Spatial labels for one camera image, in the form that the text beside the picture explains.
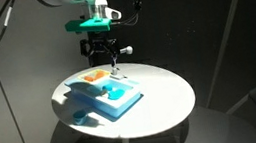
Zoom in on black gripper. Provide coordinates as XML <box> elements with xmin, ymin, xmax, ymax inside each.
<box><xmin>78</xmin><ymin>29</ymin><xmax>122</xmax><ymax>72</ymax></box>

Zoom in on yellow dish rack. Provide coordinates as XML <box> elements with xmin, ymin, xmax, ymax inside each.
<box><xmin>77</xmin><ymin>67</ymin><xmax>112</xmax><ymax>85</ymax></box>

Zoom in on blue plastic plate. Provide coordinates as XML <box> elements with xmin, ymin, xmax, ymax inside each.
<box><xmin>107</xmin><ymin>87</ymin><xmax>127</xmax><ymax>101</ymax></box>

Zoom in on black camera cable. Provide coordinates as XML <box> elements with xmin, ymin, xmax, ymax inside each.
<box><xmin>109</xmin><ymin>0</ymin><xmax>146</xmax><ymax>28</ymax></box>

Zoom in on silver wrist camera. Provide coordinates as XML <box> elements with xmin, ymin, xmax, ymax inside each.
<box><xmin>105</xmin><ymin>8</ymin><xmax>124</xmax><ymax>22</ymax></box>

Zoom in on grey slanted pole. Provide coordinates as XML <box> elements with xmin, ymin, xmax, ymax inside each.
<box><xmin>191</xmin><ymin>0</ymin><xmax>256</xmax><ymax>109</ymax></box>

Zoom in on small blue plastic cup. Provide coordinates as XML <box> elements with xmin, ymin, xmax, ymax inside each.
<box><xmin>102</xmin><ymin>82</ymin><xmax>116</xmax><ymax>93</ymax></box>

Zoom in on grey chair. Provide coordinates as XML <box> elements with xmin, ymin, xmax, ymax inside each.
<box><xmin>173</xmin><ymin>75</ymin><xmax>256</xmax><ymax>143</ymax></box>

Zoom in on light blue toy sink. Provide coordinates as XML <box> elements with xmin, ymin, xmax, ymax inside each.
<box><xmin>63</xmin><ymin>63</ymin><xmax>145</xmax><ymax>126</ymax></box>

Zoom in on blue mug with handle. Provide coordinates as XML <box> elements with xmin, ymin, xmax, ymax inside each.
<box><xmin>72</xmin><ymin>109</ymin><xmax>90</xmax><ymax>126</ymax></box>

